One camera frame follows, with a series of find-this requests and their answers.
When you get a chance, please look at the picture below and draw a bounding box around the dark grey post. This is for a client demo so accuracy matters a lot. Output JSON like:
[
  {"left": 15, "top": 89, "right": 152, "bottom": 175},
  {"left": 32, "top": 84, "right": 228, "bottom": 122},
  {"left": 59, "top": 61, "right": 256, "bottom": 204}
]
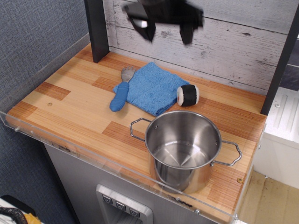
[
  {"left": 84, "top": 0, "right": 110, "bottom": 63},
  {"left": 260, "top": 6, "right": 299, "bottom": 115}
]

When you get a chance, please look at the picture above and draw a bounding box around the plush sushi roll toy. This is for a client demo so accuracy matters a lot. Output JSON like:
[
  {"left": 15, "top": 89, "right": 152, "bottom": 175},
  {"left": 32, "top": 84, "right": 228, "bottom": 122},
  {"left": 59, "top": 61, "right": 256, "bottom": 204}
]
[{"left": 177, "top": 84, "right": 199, "bottom": 107}]

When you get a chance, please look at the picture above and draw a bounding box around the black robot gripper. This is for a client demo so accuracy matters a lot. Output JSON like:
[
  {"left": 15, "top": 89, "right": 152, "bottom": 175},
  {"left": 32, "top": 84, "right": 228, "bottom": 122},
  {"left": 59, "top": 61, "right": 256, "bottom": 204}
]
[{"left": 122, "top": 0, "right": 204, "bottom": 45}]

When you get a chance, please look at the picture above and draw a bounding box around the black cable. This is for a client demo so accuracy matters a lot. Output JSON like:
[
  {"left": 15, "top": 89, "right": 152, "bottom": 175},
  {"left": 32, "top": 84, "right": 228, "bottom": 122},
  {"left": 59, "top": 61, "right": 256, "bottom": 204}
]
[{"left": 0, "top": 207, "right": 28, "bottom": 224}]

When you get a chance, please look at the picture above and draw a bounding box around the silver dispenser panel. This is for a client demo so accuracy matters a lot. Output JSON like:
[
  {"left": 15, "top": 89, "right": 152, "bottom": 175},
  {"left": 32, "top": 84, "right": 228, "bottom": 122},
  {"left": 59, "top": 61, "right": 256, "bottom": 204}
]
[{"left": 96, "top": 184, "right": 154, "bottom": 224}]

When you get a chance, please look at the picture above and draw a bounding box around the dark grey left post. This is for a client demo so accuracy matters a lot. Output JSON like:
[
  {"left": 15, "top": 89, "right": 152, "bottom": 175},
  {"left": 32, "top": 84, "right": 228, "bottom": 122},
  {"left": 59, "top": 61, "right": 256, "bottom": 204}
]
[{"left": 84, "top": 0, "right": 110, "bottom": 63}]

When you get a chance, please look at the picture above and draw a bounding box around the yellow object at corner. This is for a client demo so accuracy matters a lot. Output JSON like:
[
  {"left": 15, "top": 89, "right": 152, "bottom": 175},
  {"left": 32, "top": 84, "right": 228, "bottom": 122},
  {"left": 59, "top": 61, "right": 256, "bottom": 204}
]
[{"left": 24, "top": 213, "right": 43, "bottom": 224}]

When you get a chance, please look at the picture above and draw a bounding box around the stainless steel pot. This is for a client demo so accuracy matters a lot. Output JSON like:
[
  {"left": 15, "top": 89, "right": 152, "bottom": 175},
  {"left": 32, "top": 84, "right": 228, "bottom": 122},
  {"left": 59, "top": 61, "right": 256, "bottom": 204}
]
[{"left": 130, "top": 111, "right": 242, "bottom": 194}]

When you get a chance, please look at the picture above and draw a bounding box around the dark grey right post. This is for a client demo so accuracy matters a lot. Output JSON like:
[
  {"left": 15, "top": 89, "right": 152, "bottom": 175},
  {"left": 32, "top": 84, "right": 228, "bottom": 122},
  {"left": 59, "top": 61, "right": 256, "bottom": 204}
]
[{"left": 260, "top": 6, "right": 299, "bottom": 115}]

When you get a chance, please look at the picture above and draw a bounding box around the grey toy cabinet front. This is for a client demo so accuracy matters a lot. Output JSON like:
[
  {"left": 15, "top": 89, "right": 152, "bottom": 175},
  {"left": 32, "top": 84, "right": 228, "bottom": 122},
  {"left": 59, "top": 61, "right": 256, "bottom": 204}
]
[{"left": 46, "top": 145, "right": 212, "bottom": 224}]

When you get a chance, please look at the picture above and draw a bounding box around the blue folded cloth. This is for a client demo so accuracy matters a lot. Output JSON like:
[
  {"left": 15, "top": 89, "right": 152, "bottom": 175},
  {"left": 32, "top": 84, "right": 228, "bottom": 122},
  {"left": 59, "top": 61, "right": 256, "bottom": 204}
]
[{"left": 127, "top": 62, "right": 189, "bottom": 117}]

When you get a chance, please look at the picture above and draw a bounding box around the white toy sink counter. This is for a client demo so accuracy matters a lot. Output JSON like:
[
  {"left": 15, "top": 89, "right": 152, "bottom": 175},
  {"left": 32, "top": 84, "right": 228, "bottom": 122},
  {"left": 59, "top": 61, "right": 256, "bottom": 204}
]
[{"left": 253, "top": 87, "right": 299, "bottom": 188}]

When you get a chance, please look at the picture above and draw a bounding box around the clear acrylic guard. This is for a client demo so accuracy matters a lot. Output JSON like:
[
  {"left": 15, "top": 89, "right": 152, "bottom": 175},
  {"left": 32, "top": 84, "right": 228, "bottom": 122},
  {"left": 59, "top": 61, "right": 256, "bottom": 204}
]
[{"left": 0, "top": 35, "right": 266, "bottom": 224}]

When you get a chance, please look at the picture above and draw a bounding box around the blue handled metal spork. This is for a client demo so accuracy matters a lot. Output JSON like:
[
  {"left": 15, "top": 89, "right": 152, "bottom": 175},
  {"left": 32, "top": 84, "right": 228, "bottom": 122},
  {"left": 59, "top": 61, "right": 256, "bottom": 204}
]
[{"left": 109, "top": 66, "right": 136, "bottom": 112}]

